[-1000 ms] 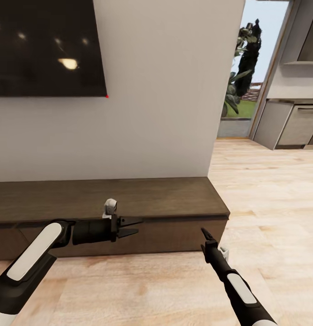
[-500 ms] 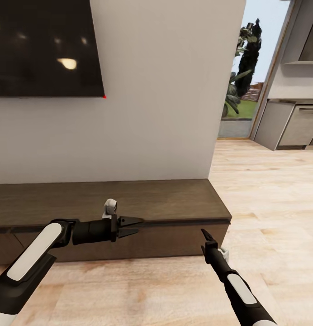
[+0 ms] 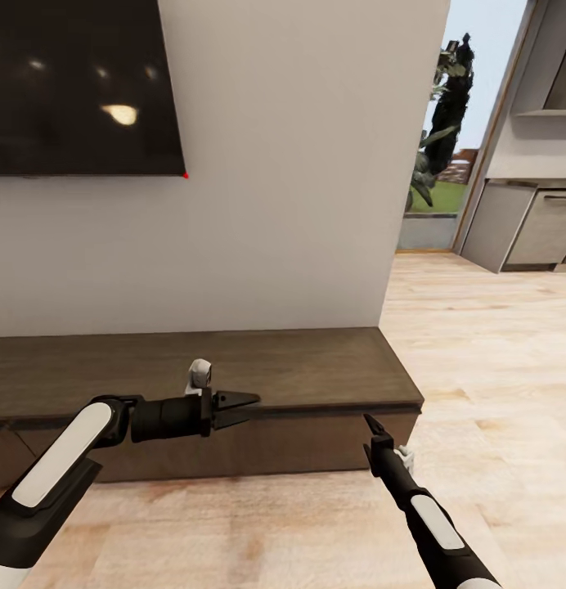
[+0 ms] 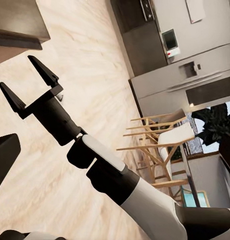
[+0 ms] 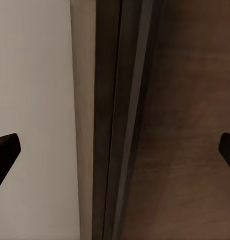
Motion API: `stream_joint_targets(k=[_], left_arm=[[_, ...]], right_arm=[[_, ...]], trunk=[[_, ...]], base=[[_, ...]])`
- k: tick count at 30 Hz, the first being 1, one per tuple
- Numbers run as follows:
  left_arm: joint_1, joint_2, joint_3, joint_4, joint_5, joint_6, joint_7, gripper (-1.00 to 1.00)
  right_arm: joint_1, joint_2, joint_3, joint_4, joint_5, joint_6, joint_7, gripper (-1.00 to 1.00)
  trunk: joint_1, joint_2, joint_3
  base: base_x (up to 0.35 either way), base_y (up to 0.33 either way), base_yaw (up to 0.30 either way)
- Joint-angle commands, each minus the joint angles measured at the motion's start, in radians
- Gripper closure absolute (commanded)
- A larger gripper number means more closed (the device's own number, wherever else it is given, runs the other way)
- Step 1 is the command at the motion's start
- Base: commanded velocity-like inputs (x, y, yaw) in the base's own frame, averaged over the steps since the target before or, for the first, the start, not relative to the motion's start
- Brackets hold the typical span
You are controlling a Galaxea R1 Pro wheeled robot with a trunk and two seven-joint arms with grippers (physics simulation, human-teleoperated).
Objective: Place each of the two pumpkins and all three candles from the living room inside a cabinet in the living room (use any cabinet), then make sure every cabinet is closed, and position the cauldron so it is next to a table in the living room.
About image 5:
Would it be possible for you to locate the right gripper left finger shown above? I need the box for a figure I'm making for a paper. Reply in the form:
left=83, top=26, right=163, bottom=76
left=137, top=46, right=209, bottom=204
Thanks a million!
left=0, top=133, right=21, bottom=185

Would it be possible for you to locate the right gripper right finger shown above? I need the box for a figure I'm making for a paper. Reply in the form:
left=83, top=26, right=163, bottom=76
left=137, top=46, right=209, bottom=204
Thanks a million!
left=219, top=133, right=230, bottom=167

